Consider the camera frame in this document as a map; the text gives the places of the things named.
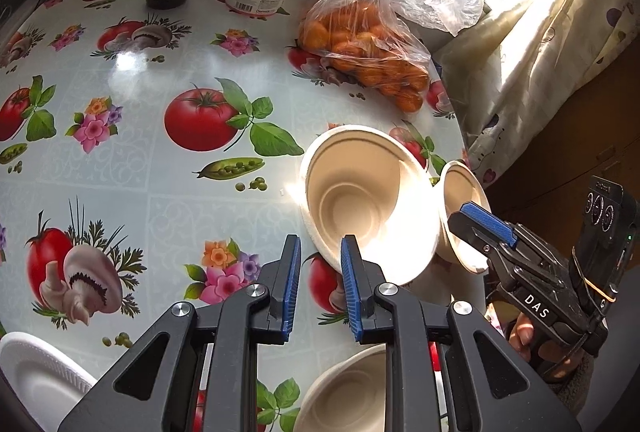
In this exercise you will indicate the person's right forearm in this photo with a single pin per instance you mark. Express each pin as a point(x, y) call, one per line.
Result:
point(580, 387)

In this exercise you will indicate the person's right hand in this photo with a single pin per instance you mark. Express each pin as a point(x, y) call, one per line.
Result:
point(525, 337)

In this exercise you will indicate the large beige paper bowl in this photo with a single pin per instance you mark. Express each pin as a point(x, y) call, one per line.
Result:
point(360, 207)

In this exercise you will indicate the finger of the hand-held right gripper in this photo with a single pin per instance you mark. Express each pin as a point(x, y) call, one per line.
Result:
point(492, 222)

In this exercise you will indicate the brown wooden cabinet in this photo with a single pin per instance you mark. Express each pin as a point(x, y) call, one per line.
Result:
point(575, 136)

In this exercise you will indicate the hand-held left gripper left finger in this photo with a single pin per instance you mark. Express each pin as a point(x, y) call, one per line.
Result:
point(290, 294)

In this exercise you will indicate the vegetable print tablecloth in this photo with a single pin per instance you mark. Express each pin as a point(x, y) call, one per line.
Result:
point(150, 171)

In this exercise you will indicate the white foam plate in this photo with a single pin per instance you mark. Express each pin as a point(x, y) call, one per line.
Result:
point(35, 372)

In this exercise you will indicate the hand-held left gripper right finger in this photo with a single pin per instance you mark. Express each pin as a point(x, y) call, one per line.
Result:
point(348, 294)

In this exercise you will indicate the small beige paper bowl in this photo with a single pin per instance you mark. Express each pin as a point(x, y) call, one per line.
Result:
point(462, 192)

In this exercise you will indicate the clear bag of oranges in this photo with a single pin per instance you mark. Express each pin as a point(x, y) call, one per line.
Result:
point(370, 41)

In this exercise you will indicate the cream printed curtain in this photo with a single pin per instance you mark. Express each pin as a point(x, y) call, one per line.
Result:
point(530, 61)

